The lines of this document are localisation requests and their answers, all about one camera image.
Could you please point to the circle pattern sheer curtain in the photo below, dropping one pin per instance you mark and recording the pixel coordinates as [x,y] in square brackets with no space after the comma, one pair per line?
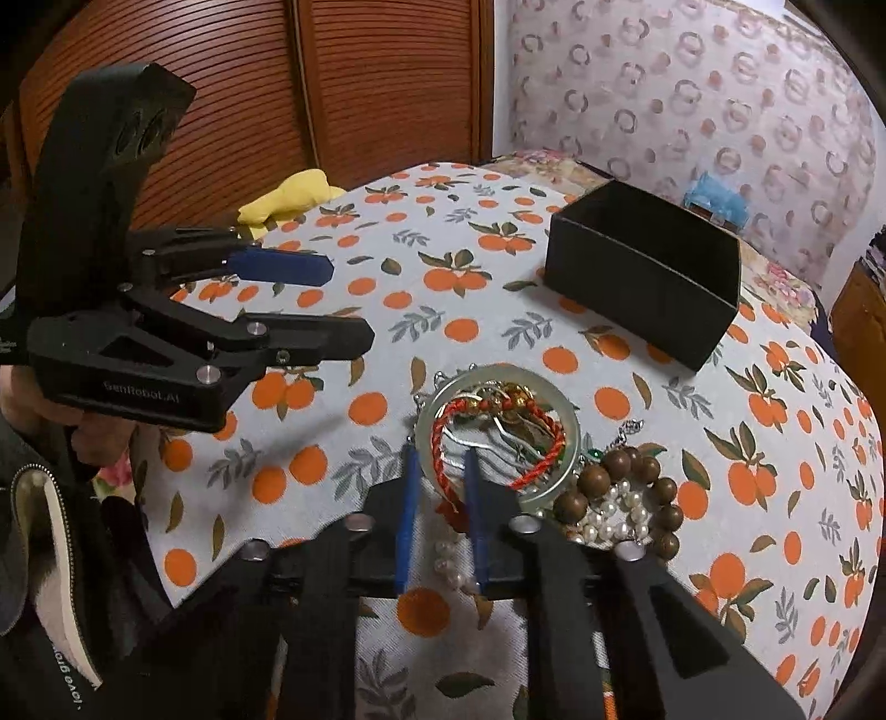
[658,94]

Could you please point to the orange print table cloth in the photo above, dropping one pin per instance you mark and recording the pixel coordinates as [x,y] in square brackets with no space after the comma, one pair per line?
[777,458]

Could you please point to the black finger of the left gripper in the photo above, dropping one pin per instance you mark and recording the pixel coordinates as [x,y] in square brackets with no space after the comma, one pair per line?
[306,340]

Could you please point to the wooden side cabinet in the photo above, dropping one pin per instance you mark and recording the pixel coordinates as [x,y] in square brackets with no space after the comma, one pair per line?
[858,326]

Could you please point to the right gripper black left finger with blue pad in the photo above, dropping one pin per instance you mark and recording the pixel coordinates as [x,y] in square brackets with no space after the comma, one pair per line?
[274,623]

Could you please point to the black open jewelry box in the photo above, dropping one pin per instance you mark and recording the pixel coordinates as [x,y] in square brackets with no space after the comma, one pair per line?
[656,269]

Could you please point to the yellow cloth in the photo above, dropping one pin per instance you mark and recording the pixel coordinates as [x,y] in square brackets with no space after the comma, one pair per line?
[299,193]

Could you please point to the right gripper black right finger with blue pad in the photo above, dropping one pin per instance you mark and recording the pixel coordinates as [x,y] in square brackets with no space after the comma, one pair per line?
[609,621]

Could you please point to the person's left hand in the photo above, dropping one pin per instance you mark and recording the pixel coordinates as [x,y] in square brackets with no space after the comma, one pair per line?
[97,440]

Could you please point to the wooden louvered wardrobe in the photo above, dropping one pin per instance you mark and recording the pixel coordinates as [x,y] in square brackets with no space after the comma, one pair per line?
[356,89]

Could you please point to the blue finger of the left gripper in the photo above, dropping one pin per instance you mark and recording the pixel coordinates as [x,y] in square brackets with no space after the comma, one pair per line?
[181,263]

